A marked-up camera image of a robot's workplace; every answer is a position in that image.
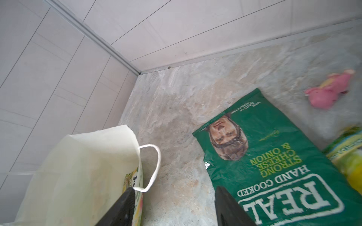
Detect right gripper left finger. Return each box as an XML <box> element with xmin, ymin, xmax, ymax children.
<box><xmin>95</xmin><ymin>187</ymin><xmax>135</xmax><ymax>226</ymax></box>

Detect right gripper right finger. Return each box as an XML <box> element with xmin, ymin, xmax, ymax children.
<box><xmin>215</xmin><ymin>186</ymin><xmax>256</xmax><ymax>226</ymax></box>

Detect white paper bag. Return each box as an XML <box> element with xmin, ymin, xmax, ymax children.
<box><xmin>12</xmin><ymin>125</ymin><xmax>160</xmax><ymax>226</ymax></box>

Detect green REAL crisps bag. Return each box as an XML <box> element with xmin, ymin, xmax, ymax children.
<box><xmin>193</xmin><ymin>89</ymin><xmax>362</xmax><ymax>226</ymax></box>

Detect yellow green Fox's candy bag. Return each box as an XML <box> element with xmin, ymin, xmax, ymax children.
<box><xmin>322</xmin><ymin>126</ymin><xmax>362</xmax><ymax>194</ymax></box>

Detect pink toy on table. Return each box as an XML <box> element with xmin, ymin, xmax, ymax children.
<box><xmin>304</xmin><ymin>69</ymin><xmax>356</xmax><ymax>110</ymax></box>

